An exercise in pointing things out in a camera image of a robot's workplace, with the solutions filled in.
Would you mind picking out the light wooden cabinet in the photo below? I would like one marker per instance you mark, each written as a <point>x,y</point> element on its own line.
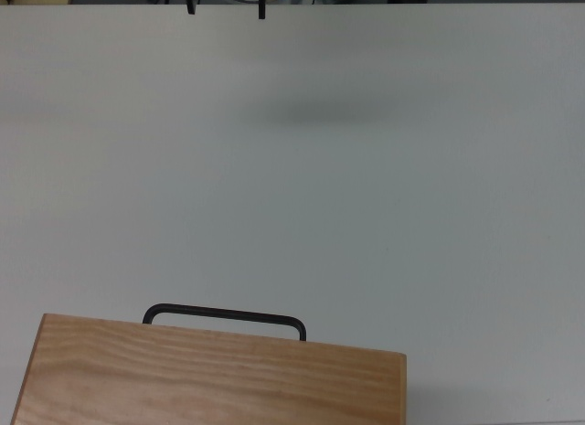
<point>205,379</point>

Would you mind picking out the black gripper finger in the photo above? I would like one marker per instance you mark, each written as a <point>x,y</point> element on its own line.
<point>191,4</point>
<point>262,7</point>

